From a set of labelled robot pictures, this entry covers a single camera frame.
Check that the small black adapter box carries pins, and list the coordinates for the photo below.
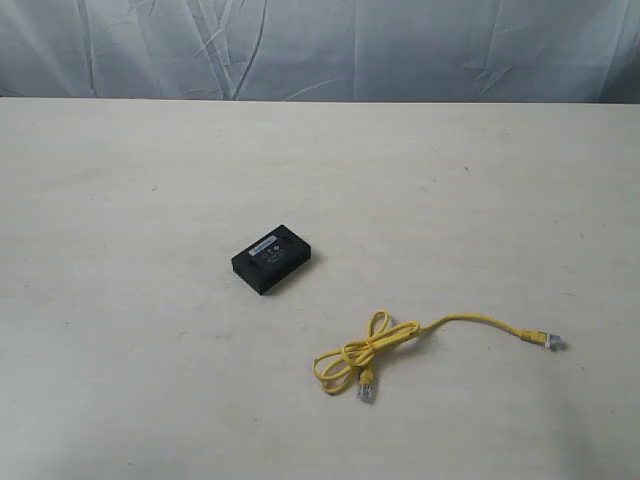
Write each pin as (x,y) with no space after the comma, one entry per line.
(269,260)

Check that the grey wrinkled backdrop cloth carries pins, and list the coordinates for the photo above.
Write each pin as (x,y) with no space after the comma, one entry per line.
(344,51)

